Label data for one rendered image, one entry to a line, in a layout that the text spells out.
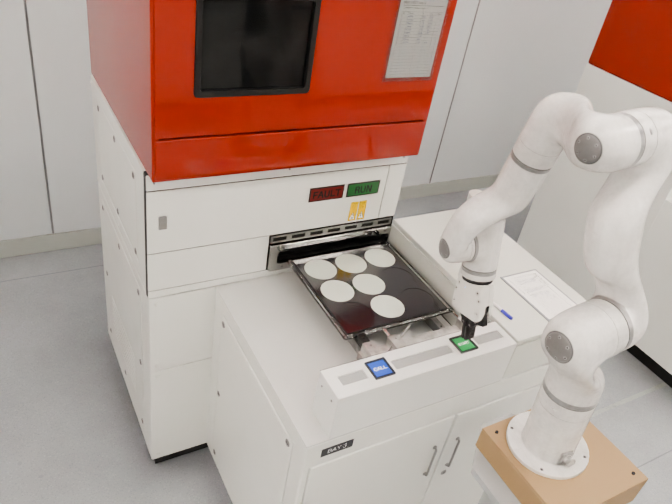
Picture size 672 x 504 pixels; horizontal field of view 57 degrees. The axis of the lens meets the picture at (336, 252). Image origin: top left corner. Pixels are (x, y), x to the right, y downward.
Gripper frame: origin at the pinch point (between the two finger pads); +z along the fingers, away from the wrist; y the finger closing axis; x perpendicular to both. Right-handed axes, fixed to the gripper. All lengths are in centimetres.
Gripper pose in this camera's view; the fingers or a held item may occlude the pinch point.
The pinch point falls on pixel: (468, 330)
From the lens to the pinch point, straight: 162.1
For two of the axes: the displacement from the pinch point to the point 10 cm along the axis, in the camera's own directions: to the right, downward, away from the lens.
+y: 4.9, 3.8, -7.8
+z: -0.6, 9.1, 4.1
